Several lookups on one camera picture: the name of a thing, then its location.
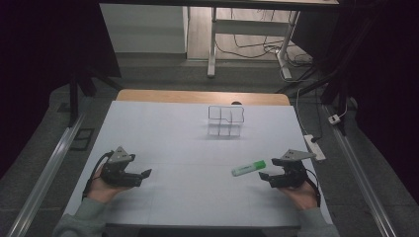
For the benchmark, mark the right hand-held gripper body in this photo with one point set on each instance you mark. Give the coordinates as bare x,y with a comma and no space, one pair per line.
290,171

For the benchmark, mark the black stand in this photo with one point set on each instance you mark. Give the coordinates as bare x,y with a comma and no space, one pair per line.
75,95

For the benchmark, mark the white power strip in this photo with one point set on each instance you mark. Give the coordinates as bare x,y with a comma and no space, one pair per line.
315,147

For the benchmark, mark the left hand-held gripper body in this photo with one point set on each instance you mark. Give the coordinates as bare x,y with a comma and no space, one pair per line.
116,171

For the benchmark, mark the white desk frame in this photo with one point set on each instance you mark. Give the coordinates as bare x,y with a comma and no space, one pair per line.
250,27

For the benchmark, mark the green highlighter pen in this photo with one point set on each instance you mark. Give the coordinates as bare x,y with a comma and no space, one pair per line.
248,168

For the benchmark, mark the white table cover sheet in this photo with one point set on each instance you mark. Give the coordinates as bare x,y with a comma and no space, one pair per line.
184,171

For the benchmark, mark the black plug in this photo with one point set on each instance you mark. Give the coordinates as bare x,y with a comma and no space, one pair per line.
315,139

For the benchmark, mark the black curtain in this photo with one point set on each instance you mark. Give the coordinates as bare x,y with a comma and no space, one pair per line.
39,65
378,82

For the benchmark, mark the clear acrylic organizer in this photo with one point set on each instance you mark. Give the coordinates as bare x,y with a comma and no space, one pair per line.
226,120

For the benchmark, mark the person's right hand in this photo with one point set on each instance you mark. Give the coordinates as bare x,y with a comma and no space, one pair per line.
301,197

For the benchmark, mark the aluminium rail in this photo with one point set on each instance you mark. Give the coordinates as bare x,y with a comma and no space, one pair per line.
46,177
359,177

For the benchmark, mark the white cabinet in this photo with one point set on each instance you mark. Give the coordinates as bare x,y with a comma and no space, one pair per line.
143,28

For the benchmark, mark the small white adapter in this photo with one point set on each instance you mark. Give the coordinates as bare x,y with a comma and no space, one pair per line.
334,119

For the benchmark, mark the person's left hand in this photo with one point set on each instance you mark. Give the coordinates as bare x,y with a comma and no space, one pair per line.
101,191

